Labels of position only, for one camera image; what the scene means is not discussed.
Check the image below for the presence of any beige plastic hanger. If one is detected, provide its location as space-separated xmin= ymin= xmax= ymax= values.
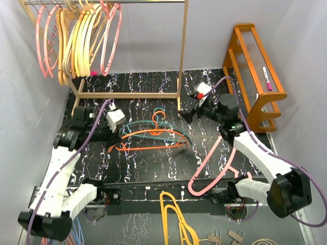
xmin=63 ymin=1 xmax=94 ymax=79

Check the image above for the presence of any orange plastic curved hanger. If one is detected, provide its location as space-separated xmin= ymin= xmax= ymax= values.
xmin=70 ymin=5 xmax=103 ymax=79

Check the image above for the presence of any pink curved wire hanger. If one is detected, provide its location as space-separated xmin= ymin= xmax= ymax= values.
xmin=43 ymin=4 xmax=60 ymax=78

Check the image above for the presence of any wooden hanger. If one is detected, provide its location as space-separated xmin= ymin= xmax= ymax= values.
xmin=56 ymin=8 xmax=68 ymax=86
xmin=60 ymin=8 xmax=76 ymax=78

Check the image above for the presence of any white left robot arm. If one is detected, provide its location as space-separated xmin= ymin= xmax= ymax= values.
xmin=18 ymin=100 xmax=126 ymax=244

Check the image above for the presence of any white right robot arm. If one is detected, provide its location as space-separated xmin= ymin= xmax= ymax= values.
xmin=179 ymin=82 xmax=312 ymax=218

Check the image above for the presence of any orange wooden shelf rack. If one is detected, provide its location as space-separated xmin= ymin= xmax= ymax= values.
xmin=223 ymin=23 xmax=287 ymax=133

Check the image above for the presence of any pink white marker pen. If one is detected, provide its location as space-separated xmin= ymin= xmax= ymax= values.
xmin=262 ymin=66 xmax=273 ymax=91

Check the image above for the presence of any yellow plastic hanger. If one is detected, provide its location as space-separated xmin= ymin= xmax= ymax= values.
xmin=159 ymin=191 xmax=200 ymax=244

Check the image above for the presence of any beige clip left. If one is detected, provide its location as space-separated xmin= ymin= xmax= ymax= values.
xmin=202 ymin=230 xmax=222 ymax=244

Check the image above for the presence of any beige clip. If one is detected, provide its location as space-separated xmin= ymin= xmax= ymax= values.
xmin=202 ymin=230 xmax=222 ymax=244
xmin=227 ymin=230 xmax=243 ymax=244

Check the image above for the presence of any beige clip right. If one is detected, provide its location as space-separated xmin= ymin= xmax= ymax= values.
xmin=227 ymin=230 xmax=243 ymax=244

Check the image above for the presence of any cream hanger bottom edge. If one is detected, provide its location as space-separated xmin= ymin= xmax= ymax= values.
xmin=251 ymin=238 xmax=277 ymax=245

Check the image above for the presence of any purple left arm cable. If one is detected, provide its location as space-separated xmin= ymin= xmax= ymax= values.
xmin=25 ymin=99 xmax=113 ymax=245

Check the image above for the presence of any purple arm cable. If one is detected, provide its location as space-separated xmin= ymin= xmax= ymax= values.
xmin=204 ymin=76 xmax=327 ymax=228
xmin=25 ymin=99 xmax=113 ymax=245

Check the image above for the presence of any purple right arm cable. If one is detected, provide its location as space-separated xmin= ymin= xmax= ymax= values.
xmin=204 ymin=76 xmax=327 ymax=228

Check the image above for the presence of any wooden garment rack frame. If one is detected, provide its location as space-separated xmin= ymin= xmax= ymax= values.
xmin=18 ymin=1 xmax=189 ymax=115

